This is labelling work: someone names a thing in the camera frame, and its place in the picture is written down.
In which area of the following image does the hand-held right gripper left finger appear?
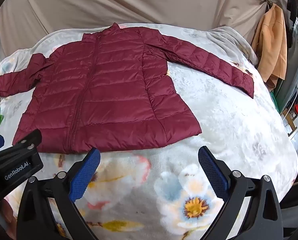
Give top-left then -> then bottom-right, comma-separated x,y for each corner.
18,147 -> 101,240

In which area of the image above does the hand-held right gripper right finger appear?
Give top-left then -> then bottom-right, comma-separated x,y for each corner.
198,146 -> 282,240

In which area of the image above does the maroon puffer jacket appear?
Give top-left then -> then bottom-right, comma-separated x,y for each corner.
0,22 -> 255,154

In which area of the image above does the floral fleece blanket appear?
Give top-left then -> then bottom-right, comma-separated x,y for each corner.
0,22 -> 298,240

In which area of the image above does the wooden stool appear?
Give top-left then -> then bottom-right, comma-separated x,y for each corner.
284,109 -> 298,137

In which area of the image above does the orange hanging coat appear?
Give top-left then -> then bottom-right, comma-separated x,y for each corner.
250,4 -> 288,92

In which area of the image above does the beige sheet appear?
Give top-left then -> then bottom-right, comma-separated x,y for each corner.
0,0 -> 273,34

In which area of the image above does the white cable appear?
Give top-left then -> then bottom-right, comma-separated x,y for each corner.
282,79 -> 298,120

